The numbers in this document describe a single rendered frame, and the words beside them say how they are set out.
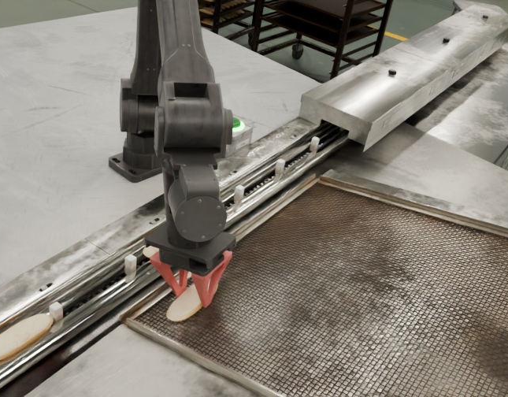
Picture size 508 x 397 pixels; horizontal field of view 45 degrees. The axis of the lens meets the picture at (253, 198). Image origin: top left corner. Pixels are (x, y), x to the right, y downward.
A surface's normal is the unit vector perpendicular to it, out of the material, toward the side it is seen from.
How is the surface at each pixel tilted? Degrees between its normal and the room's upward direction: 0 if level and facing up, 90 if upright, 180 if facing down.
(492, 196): 0
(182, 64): 28
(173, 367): 10
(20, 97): 0
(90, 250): 0
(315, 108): 90
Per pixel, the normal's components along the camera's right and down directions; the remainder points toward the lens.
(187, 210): 0.25, 0.46
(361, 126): -0.57, 0.39
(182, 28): 0.23, -0.46
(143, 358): 0.00, -0.88
